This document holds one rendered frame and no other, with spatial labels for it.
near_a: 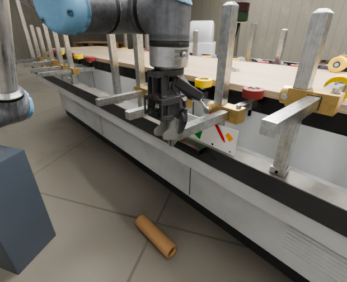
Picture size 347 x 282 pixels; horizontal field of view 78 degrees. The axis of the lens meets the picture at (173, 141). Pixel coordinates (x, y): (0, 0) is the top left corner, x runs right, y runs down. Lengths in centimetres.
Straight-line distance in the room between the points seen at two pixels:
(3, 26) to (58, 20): 61
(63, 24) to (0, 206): 96
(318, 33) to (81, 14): 50
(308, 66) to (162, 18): 37
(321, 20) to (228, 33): 25
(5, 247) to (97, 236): 44
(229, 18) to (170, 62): 31
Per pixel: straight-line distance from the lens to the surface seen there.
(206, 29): 470
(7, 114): 120
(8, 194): 126
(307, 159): 95
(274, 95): 91
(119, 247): 140
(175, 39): 48
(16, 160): 123
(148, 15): 50
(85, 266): 138
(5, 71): 112
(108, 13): 49
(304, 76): 65
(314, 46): 64
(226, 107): 76
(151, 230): 134
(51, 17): 47
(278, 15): 612
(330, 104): 64
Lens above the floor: 110
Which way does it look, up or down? 27 degrees down
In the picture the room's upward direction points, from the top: straight up
